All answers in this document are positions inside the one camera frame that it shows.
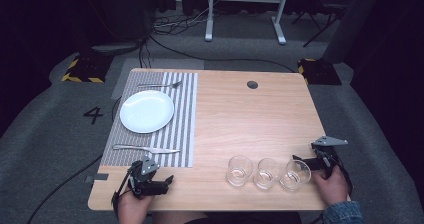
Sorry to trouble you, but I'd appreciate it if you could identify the black tripod stand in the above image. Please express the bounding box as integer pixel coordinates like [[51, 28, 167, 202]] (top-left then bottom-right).
[[291, 2, 348, 48]]

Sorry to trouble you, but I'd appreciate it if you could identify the person's right hand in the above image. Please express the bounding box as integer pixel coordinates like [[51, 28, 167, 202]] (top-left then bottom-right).
[[311, 165, 349, 207]]

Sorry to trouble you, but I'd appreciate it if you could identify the silver fork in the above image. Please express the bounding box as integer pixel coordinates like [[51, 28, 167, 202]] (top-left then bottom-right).
[[137, 80, 183, 89]]

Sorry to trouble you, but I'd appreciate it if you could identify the grey striped placemat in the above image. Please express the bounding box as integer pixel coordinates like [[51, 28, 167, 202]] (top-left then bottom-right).
[[100, 71, 199, 168]]

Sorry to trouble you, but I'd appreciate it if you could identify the grey tape strip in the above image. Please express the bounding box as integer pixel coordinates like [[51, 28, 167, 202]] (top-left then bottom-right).
[[84, 172, 110, 184]]

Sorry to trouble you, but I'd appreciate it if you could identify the bundle of floor cables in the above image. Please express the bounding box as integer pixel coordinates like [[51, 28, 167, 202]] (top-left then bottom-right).
[[152, 5, 216, 37]]

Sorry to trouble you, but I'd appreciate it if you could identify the person's left hand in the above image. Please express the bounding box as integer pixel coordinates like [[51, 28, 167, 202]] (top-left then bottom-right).
[[117, 190, 154, 224]]

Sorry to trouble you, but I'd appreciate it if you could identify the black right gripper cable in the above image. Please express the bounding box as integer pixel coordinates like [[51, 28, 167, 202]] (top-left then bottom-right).
[[336, 163, 354, 198]]

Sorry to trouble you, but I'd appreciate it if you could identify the long black floor cable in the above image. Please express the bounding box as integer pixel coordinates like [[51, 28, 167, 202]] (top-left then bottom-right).
[[148, 35, 296, 73]]

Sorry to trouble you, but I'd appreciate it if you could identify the white round plate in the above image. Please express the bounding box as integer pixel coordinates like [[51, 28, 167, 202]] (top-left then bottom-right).
[[119, 89, 175, 134]]

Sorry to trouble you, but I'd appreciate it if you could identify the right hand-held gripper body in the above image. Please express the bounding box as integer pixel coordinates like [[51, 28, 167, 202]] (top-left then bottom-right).
[[311, 135, 349, 178]]

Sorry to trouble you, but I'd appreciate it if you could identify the silver table knife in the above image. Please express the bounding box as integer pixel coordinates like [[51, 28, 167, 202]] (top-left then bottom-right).
[[112, 144, 181, 155]]

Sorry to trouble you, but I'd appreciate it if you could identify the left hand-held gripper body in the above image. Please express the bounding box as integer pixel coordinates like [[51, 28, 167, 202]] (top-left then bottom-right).
[[128, 155, 160, 199]]

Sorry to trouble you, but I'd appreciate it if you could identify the clear drinking glass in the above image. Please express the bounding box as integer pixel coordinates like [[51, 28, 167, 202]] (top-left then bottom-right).
[[253, 157, 283, 190], [279, 159, 312, 192], [225, 155, 254, 188]]

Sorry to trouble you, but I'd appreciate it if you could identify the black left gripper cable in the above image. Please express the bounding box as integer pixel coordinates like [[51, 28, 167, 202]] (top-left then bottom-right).
[[111, 170, 133, 218]]

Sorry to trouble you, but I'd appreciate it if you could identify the black yellow striped base plate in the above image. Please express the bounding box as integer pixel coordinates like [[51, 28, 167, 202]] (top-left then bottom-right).
[[297, 57, 343, 86], [61, 54, 114, 84]]

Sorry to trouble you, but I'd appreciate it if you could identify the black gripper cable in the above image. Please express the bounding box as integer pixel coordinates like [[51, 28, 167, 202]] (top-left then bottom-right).
[[111, 170, 133, 218], [336, 163, 354, 198]]

